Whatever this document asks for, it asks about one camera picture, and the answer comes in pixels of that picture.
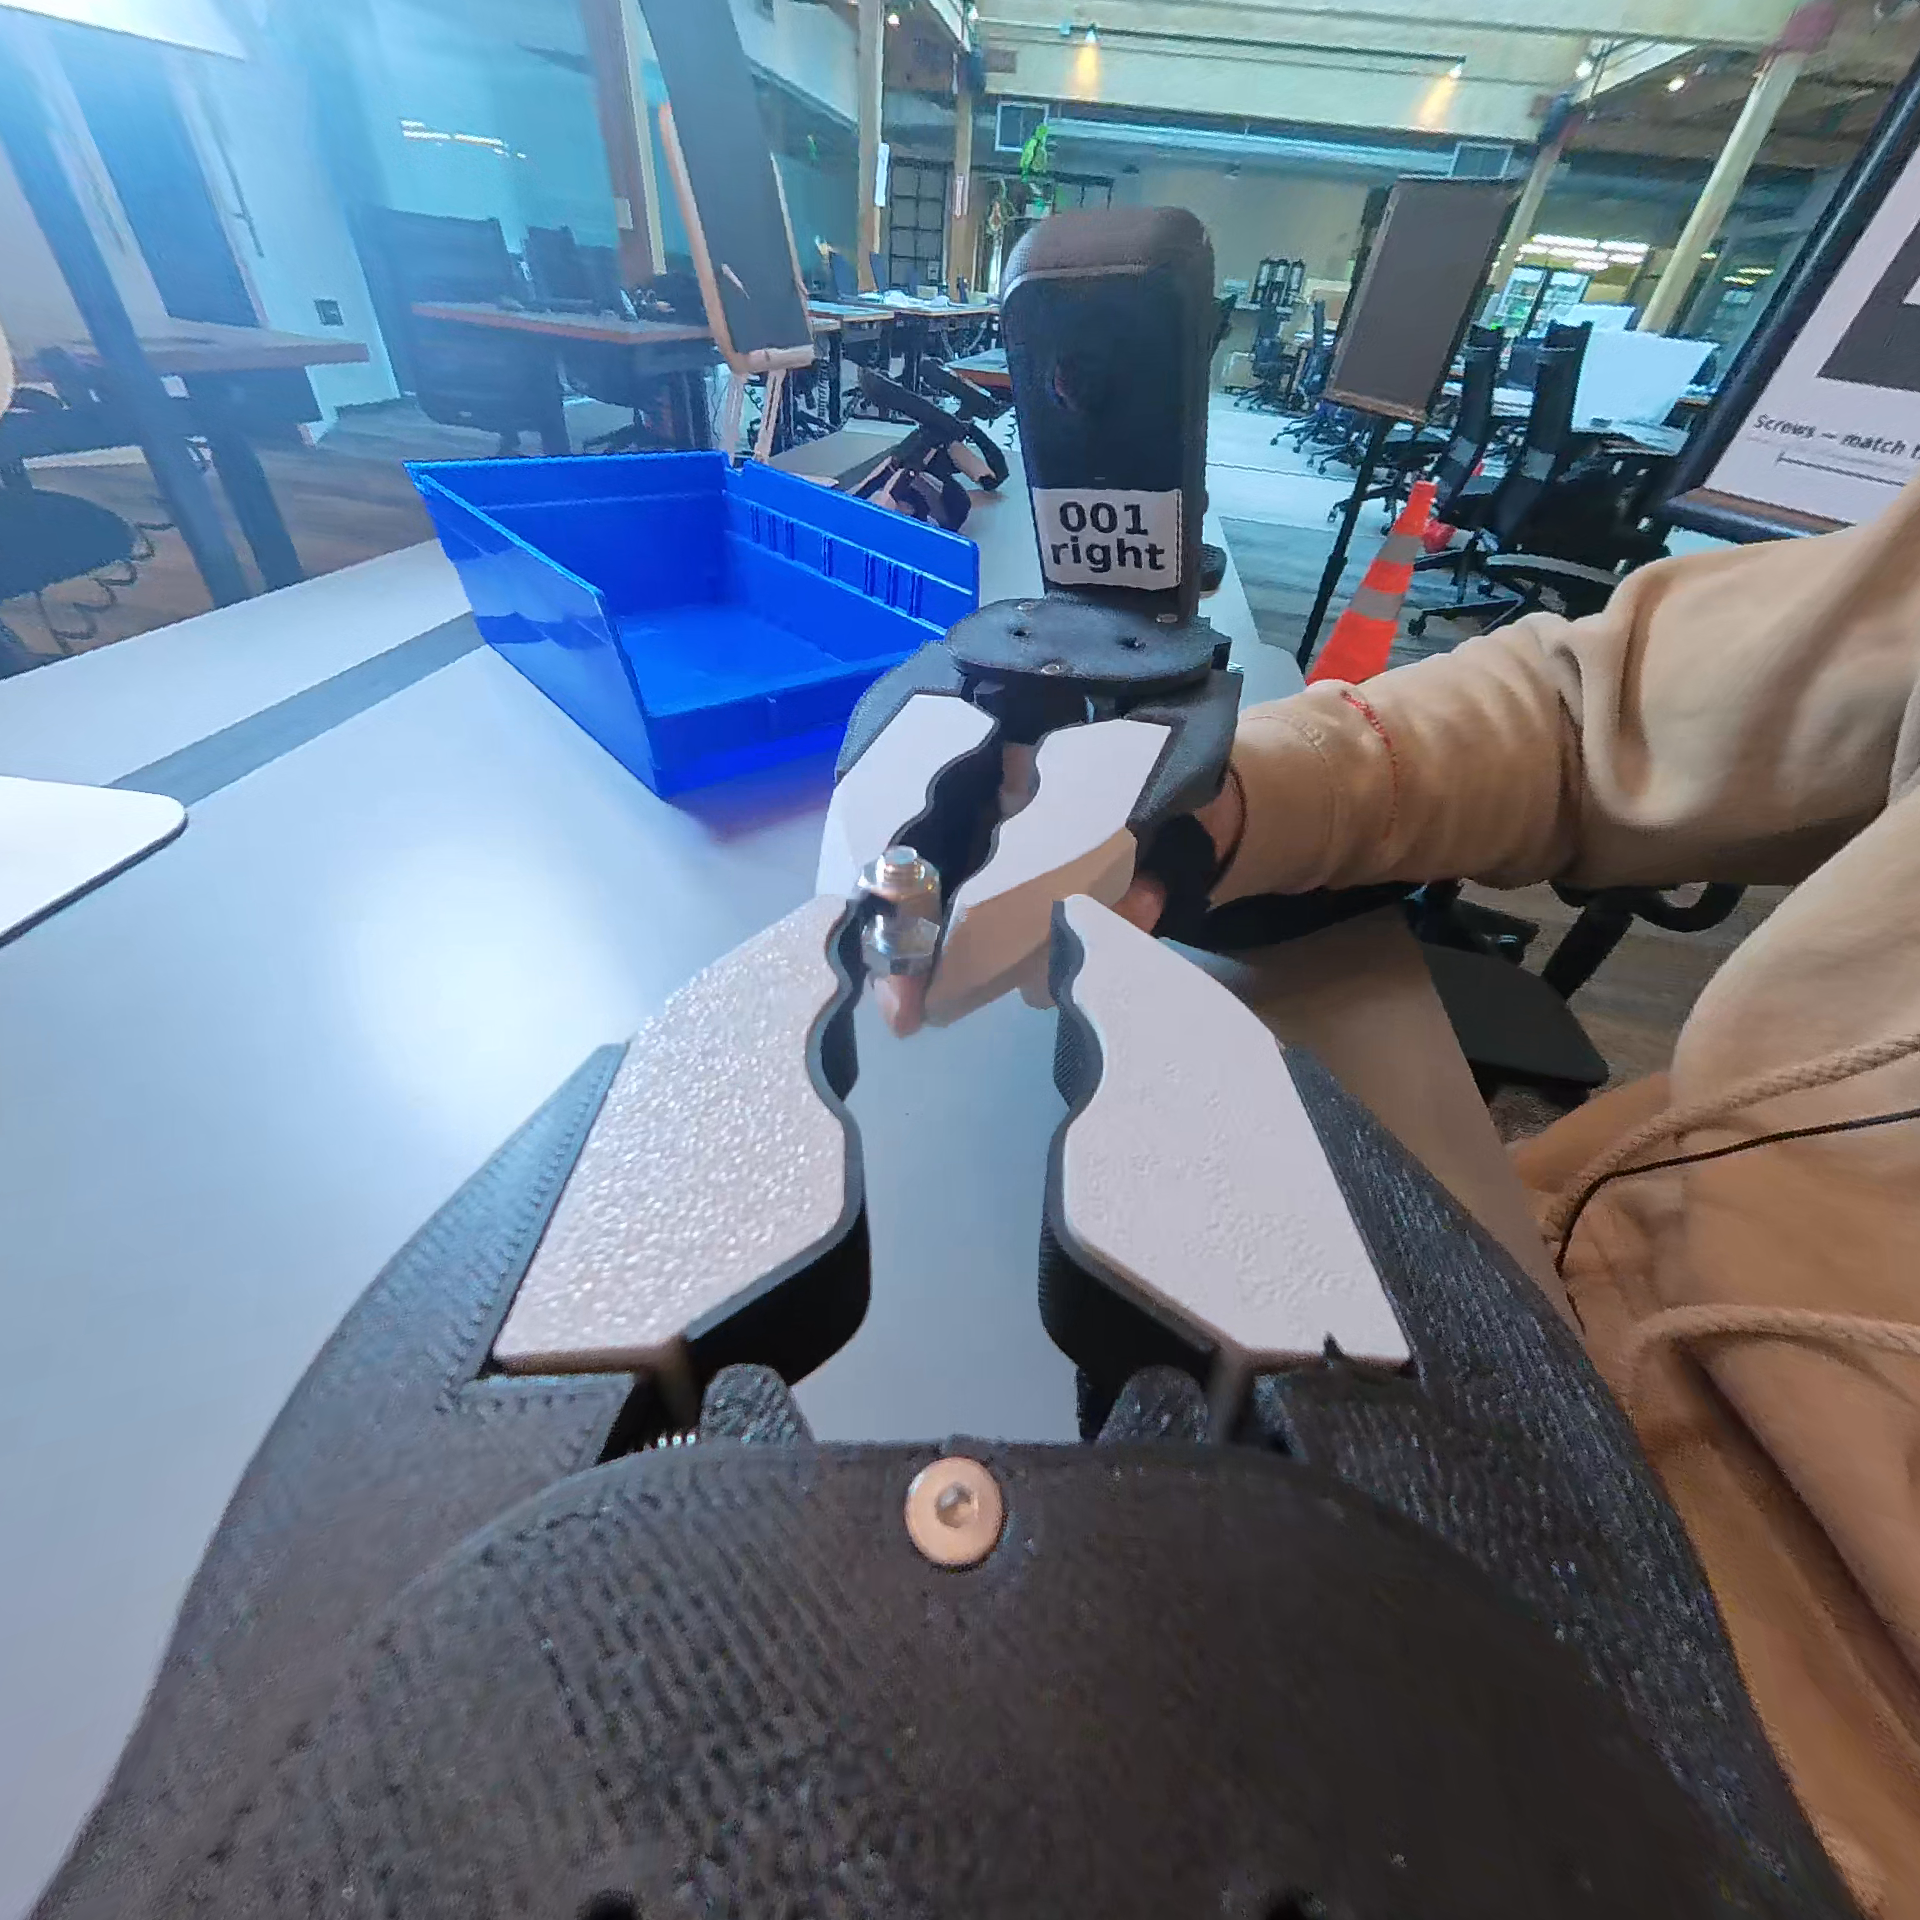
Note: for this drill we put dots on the black framed sign board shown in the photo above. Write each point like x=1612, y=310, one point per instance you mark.
x=1844, y=391

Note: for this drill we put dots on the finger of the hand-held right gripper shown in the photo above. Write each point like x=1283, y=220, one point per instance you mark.
x=1066, y=854
x=896, y=786

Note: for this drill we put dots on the blue plastic bin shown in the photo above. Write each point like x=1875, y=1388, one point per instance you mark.
x=540, y=571

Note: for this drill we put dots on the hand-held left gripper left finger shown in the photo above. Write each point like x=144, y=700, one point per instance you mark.
x=684, y=1170

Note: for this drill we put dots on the orange traffic cone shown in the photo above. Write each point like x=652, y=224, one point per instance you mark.
x=1377, y=616

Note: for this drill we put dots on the steel hex bolt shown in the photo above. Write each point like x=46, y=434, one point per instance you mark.
x=900, y=936

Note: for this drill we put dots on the wooden poster stand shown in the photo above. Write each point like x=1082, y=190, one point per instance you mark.
x=737, y=179

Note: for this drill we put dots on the person's right forearm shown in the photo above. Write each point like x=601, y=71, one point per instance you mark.
x=1560, y=737

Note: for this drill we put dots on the black panel on tripod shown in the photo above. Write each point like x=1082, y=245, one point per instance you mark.
x=1425, y=300

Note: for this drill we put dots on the person's right hand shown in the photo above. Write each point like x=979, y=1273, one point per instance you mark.
x=1146, y=894

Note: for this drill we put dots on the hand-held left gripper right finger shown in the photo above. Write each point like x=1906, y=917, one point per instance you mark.
x=1231, y=1170

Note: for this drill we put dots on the white document stand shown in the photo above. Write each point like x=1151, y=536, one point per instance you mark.
x=76, y=845

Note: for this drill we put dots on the person's torso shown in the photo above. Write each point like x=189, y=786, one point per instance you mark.
x=1799, y=1349

